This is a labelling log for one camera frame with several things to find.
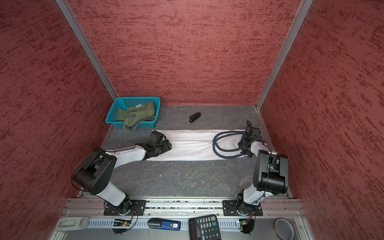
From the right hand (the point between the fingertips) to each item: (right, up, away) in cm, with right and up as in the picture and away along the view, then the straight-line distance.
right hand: (240, 147), depth 95 cm
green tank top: (-72, +20, +2) cm, 75 cm away
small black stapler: (-30, +20, +16) cm, 40 cm away
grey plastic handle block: (-87, -30, -27) cm, 96 cm away
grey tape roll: (+14, -35, -25) cm, 45 cm away
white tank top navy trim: (-26, +2, 0) cm, 26 cm away
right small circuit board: (-4, -33, -24) cm, 41 cm away
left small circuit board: (-67, -33, -22) cm, 78 cm away
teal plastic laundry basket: (-89, +19, +8) cm, 91 cm away
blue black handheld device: (-43, -29, -29) cm, 60 cm away
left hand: (-48, -1, -1) cm, 48 cm away
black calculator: (-25, -32, -28) cm, 49 cm away
